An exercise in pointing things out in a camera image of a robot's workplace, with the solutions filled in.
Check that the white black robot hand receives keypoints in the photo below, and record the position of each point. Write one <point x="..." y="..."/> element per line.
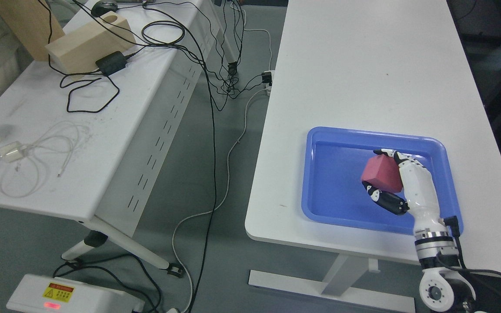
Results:
<point x="420" y="200"/>

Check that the pink foam block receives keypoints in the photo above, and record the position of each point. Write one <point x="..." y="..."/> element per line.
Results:
<point x="382" y="172"/>

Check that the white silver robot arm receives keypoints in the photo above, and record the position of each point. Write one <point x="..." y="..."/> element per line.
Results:
<point x="443" y="288"/>

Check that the blue plastic tray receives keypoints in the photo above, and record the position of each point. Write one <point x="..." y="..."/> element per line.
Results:
<point x="332" y="190"/>

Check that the wooden block with hole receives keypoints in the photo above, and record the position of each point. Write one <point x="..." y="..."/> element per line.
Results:
<point x="78" y="51"/>

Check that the white desk with leg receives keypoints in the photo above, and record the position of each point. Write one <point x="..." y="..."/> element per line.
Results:
<point x="394" y="66"/>

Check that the white power strip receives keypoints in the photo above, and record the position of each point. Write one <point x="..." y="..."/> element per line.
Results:
<point x="267" y="81"/>

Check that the black power adapter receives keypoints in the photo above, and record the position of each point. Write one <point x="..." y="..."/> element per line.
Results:
<point x="111" y="63"/>

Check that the white folding table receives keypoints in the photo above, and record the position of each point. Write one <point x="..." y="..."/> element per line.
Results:
<point x="100" y="150"/>

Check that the black computer mouse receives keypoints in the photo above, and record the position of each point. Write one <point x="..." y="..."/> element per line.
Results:
<point x="102" y="7"/>

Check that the white device with warning label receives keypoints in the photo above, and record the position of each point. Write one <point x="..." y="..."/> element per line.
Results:
<point x="44" y="294"/>

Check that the brown cardboard box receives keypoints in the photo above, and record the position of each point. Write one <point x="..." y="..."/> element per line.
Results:
<point x="33" y="24"/>

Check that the white charger with cable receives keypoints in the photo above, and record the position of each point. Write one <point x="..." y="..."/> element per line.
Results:
<point x="24" y="156"/>

